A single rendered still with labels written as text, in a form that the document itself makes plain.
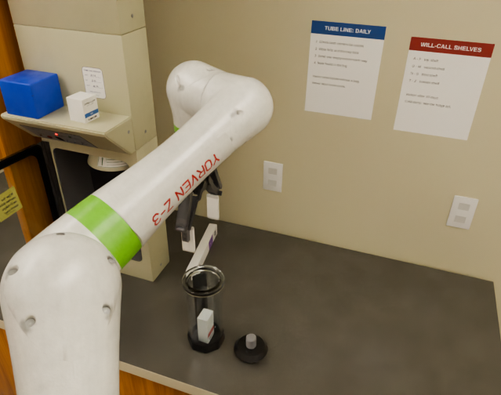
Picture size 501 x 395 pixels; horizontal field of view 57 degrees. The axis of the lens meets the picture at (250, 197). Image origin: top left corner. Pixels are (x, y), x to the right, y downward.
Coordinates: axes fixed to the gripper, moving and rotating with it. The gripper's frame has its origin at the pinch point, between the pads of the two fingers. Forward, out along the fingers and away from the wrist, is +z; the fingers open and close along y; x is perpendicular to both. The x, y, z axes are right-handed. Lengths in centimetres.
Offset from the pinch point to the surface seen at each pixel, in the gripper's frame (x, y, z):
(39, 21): -49, -15, -40
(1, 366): -72, 13, 68
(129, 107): -26.2, -15.0, -21.3
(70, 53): -42, -15, -33
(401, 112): 39, -58, -14
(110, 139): -26.2, -5.3, -16.6
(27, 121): -49, -4, -18
